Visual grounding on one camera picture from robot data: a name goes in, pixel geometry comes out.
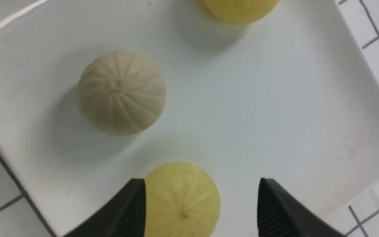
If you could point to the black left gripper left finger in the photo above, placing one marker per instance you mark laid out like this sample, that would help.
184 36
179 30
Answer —
123 216

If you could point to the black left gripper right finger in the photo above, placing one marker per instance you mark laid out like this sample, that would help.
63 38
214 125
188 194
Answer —
279 214

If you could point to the yellow steamed bun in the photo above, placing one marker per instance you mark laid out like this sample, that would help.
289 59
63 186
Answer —
240 12
182 200

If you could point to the white steamed bun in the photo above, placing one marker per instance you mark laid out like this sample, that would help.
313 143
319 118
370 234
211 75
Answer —
121 93

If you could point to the white square plate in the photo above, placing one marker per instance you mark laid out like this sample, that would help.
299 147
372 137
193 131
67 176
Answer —
289 97

